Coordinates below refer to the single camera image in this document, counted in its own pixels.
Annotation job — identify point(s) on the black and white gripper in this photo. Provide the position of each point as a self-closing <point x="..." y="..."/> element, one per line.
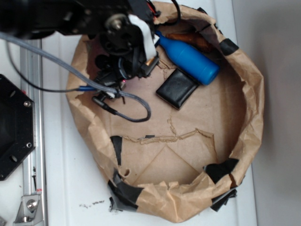
<point x="125" y="44"/>

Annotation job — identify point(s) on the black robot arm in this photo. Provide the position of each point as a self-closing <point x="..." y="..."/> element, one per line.
<point x="21" y="20"/>

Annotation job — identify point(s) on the brown wooden object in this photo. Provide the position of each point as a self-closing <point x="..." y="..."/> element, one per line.
<point x="193" y="38"/>

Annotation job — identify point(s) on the black leather wallet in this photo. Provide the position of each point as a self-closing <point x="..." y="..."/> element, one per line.
<point x="177" y="88"/>

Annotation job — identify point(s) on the blue plastic bottle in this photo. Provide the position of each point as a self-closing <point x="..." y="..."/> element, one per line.
<point x="193" y="62"/>

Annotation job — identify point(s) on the brown paper bag basket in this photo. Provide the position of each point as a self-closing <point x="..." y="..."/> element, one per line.
<point x="180" y="162"/>

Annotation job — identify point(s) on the aluminium extrusion rail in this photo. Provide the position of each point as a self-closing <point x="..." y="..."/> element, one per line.
<point x="34" y="172"/>

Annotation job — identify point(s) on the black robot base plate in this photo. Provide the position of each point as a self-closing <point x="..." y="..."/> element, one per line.
<point x="16" y="127"/>

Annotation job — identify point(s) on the metal corner bracket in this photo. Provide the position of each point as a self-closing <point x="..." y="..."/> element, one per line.
<point x="30" y="211"/>

